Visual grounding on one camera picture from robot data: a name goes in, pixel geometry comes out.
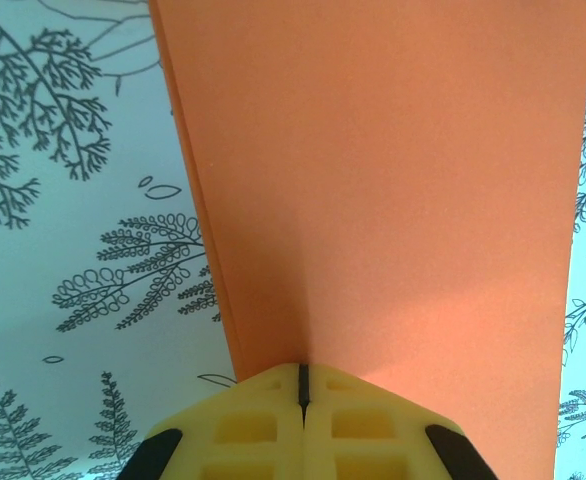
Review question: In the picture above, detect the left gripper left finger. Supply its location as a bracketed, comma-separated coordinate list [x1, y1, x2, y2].
[120, 363, 305, 480]

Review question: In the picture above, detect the floral patterned table cover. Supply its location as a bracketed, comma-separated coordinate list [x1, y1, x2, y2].
[0, 0, 586, 480]

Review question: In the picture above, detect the orange square paper sheet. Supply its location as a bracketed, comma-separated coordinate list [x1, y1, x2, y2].
[148, 0, 586, 480]

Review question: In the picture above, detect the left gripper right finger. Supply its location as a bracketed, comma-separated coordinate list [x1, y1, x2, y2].
[303, 363, 490, 480]

